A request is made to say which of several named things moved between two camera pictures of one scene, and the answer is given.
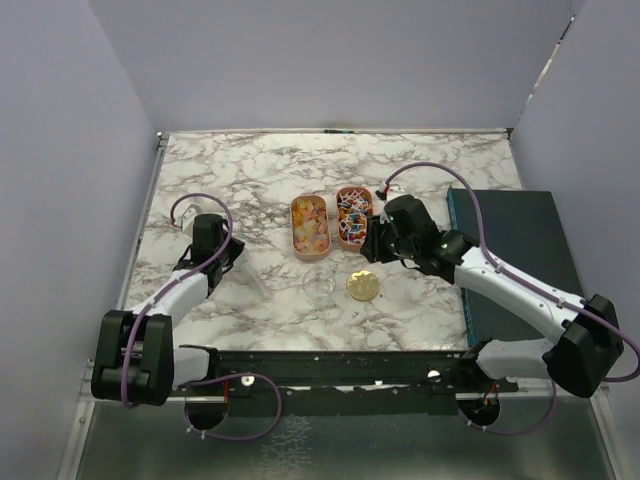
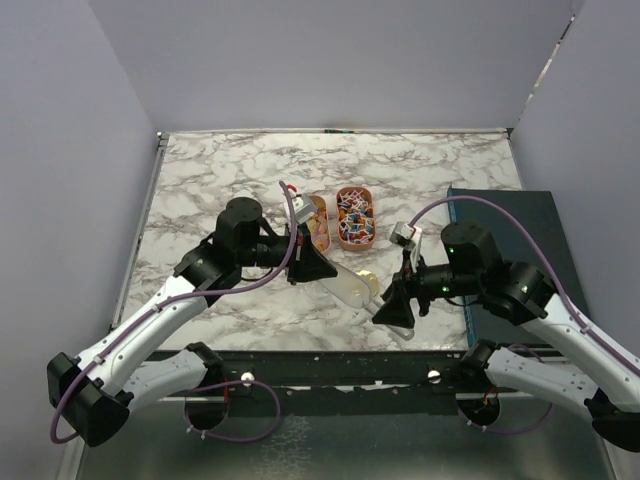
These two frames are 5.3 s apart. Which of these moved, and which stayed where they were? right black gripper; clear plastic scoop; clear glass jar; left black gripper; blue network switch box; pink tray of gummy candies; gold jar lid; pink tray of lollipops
Moved: right black gripper; left black gripper; clear plastic scoop
Stayed: gold jar lid; blue network switch box; pink tray of gummy candies; pink tray of lollipops; clear glass jar
